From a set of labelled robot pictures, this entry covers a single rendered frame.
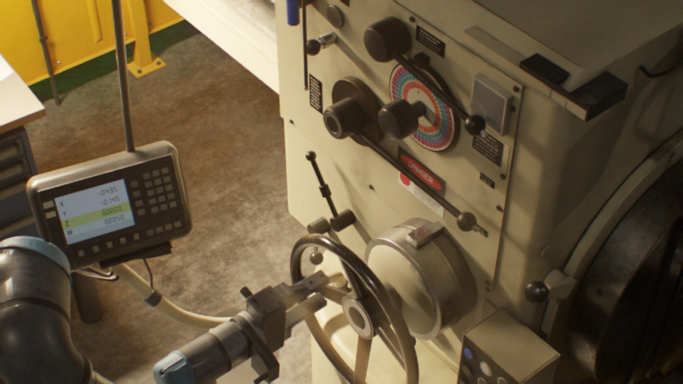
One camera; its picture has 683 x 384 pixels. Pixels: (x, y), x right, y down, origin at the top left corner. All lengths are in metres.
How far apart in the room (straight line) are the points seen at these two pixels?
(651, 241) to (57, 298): 1.04
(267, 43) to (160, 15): 1.95
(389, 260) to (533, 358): 0.33
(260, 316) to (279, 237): 2.24
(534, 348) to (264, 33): 1.32
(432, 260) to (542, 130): 0.42
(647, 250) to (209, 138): 2.75
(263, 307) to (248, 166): 2.55
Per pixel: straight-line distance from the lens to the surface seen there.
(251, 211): 4.08
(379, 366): 2.82
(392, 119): 1.83
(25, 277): 1.55
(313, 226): 2.41
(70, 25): 4.57
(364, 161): 2.16
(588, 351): 2.09
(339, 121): 2.02
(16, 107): 3.17
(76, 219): 2.40
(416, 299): 2.02
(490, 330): 1.98
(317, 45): 2.02
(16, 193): 3.28
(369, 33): 1.85
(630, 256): 1.97
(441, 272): 2.00
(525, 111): 1.72
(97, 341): 3.73
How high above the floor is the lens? 2.85
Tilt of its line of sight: 44 degrees down
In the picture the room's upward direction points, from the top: straight up
